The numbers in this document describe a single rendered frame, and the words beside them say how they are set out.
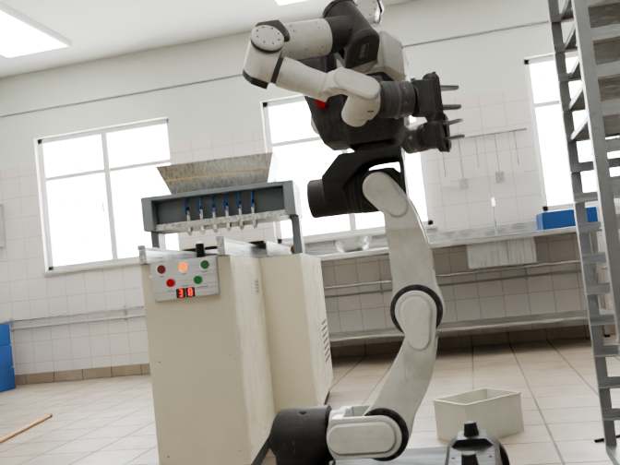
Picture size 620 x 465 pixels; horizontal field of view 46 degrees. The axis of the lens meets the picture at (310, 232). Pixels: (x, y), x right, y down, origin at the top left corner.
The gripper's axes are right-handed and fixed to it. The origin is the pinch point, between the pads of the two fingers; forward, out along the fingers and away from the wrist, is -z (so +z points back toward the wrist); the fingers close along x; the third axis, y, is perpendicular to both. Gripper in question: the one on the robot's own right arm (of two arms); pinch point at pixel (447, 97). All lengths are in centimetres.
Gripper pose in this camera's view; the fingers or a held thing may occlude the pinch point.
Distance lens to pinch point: 185.4
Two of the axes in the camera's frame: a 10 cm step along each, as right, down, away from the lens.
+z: -9.5, 0.9, -3.0
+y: -2.9, 0.9, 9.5
